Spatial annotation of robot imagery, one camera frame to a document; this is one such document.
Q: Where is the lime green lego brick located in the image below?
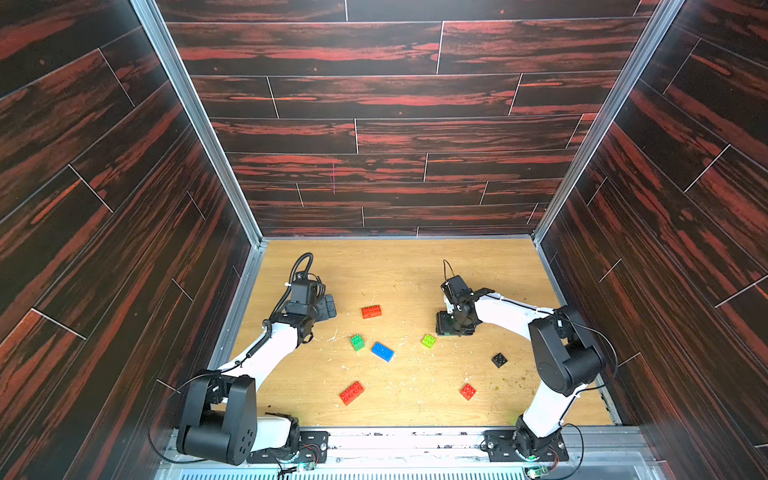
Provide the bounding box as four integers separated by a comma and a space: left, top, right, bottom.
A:
421, 334, 436, 349

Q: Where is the green small lego brick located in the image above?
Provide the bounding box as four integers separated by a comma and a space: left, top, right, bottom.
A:
350, 335, 365, 351

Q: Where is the black small lego brick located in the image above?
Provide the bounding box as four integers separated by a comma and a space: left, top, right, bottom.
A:
491, 353, 507, 368

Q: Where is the blue lego brick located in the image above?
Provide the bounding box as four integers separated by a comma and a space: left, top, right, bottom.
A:
371, 342, 394, 362

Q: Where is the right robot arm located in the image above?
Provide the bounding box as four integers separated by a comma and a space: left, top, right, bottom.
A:
436, 275, 605, 459

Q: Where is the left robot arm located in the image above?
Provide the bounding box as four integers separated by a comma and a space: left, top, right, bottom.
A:
176, 273, 335, 465

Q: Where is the red small lego brick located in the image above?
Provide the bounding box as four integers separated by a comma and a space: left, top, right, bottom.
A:
460, 383, 477, 400

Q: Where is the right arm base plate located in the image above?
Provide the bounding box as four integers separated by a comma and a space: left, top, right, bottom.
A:
480, 429, 569, 462

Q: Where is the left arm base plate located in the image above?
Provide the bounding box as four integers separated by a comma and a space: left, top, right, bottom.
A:
246, 429, 330, 464

